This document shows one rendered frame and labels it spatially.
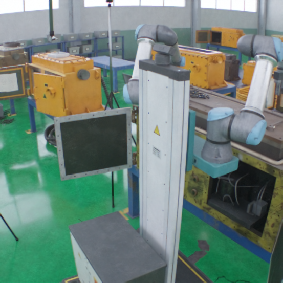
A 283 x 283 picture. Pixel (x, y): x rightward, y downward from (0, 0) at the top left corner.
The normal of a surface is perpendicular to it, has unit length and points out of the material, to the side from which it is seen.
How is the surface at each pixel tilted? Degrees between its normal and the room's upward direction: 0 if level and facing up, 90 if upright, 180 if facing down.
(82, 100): 90
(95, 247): 0
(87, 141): 90
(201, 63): 90
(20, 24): 90
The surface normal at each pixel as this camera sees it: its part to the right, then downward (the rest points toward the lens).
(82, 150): 0.37, 0.36
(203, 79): -0.80, 0.24
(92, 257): -0.01, -0.92
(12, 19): 0.60, 0.31
